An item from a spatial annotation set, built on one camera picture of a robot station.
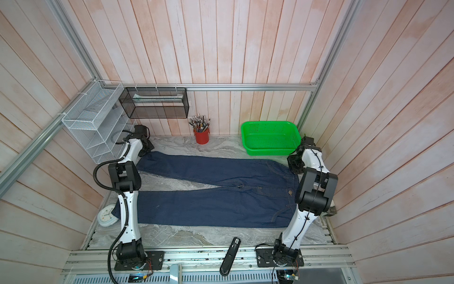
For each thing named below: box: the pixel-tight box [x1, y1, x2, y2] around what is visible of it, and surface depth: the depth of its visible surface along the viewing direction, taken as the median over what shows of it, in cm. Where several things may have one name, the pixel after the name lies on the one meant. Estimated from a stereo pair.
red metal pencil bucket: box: [193, 128, 211, 145], surface depth 119 cm
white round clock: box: [97, 204, 119, 228], surface depth 84 cm
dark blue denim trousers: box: [112, 151, 300, 229], surface depth 95 cm
